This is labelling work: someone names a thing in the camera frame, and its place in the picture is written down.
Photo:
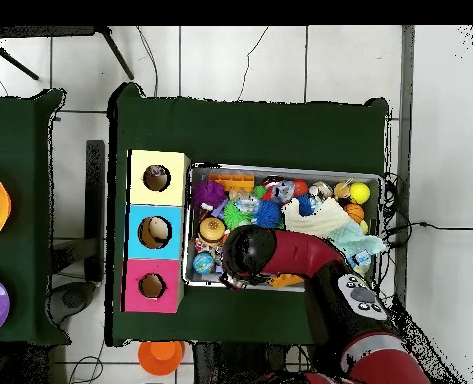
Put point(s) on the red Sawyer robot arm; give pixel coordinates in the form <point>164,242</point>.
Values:
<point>300,250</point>

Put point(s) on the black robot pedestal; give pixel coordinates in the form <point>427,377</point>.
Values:
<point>236,364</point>

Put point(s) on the toy hamburger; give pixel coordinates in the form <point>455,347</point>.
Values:
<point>212,230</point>

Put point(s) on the blue globe ball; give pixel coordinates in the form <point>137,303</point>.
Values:
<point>203,263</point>

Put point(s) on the black tripod stand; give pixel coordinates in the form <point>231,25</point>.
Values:
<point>116,54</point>

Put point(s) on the wooden box with three holes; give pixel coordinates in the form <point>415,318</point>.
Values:
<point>172,196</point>

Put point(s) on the black upright panel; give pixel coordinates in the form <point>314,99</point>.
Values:
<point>95,200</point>

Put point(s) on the light blue waffle cloth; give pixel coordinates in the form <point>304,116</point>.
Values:
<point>356,240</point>

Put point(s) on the large blue spiky ball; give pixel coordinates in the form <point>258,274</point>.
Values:
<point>268,214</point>

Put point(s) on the yellow ball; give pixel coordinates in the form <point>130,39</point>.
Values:
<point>359,193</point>

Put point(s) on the grey rounded floor base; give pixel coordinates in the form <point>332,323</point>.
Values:
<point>72,298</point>

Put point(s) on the purple spiky toy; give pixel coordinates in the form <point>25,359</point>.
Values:
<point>208,194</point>

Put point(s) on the colourful patterned cloth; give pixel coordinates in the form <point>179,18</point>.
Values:
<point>154,171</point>

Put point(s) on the orange flat building brick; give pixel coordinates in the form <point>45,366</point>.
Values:
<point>232,180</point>

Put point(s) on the dark green tablecloth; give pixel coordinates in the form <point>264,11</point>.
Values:
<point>240,132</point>
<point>20,132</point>

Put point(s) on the green spiky ball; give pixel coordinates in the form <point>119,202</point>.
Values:
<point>234,216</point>

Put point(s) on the cream waffle cloth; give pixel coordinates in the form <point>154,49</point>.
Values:
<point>320,218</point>

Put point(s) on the orange toy basketball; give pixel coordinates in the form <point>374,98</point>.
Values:
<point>355,212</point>

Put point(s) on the orange cup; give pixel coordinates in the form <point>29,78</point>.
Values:
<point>160,358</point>

